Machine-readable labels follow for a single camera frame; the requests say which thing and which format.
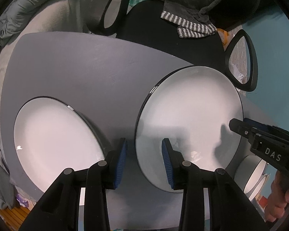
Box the right hand holding gripper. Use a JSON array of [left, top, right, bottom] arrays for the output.
[[264, 171, 289, 222]]

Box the large white plate black rim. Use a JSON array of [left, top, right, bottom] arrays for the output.
[[13, 98, 105, 191]]

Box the grey striped cloth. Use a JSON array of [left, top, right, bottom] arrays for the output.
[[161, 11, 217, 39]]

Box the dark grey blanket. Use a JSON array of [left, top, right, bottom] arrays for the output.
[[162, 0, 260, 29]]

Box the black office chair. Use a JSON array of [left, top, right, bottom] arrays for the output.
[[85, 0, 258, 92]]

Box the grey bed duvet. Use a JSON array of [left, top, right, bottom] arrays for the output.
[[0, 0, 107, 210]]

